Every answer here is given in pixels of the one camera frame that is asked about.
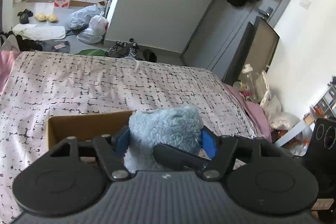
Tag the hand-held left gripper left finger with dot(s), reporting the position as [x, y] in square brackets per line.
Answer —
[122, 141]

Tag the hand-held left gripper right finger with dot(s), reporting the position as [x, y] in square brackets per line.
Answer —
[209, 144]

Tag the blue fluffy plush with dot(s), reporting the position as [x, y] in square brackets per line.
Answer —
[162, 129]

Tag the brown cardboard box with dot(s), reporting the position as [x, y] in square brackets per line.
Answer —
[78, 127]

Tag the pink bed sheet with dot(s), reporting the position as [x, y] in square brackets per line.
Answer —
[253, 113]

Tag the black patterned white bedspread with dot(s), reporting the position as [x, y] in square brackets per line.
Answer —
[105, 82]

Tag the clear bedside bottle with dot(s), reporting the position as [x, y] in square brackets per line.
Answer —
[249, 82]

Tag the white plastic bag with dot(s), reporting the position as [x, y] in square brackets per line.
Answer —
[273, 103]

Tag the white bedside table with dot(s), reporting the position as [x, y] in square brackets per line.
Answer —
[294, 134]

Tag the black bag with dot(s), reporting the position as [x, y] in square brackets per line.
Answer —
[150, 56]

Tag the grey sneaker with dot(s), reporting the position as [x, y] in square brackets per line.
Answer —
[134, 50]
[116, 50]

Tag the green bag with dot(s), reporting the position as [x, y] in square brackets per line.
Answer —
[90, 51]

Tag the grey door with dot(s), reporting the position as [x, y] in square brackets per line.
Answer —
[218, 37]

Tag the pale translucent trash bag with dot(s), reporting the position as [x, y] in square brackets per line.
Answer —
[89, 37]

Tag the dark framed brown board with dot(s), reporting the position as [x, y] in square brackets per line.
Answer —
[262, 48]

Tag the black speaker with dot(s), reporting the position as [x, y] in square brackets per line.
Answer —
[324, 150]

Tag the grey jeans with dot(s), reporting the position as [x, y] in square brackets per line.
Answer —
[56, 47]

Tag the white trash bag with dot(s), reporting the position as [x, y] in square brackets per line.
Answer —
[98, 24]

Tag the grey trash bag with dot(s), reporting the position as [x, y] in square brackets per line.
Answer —
[80, 16]

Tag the black clothes pile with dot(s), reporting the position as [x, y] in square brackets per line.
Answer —
[29, 45]

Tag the white floor mat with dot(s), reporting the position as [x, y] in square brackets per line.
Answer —
[39, 32]

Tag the pink and white quilt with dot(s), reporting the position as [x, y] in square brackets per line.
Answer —
[6, 66]

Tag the yellow slipper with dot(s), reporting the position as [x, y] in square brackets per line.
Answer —
[40, 17]
[52, 18]

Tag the white tote bag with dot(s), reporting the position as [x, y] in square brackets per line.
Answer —
[9, 41]

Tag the pack of water bottles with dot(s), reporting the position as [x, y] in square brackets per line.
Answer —
[63, 1]

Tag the black slipper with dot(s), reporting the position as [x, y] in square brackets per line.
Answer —
[25, 13]
[25, 19]

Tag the white wall switch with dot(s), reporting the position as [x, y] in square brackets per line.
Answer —
[305, 2]

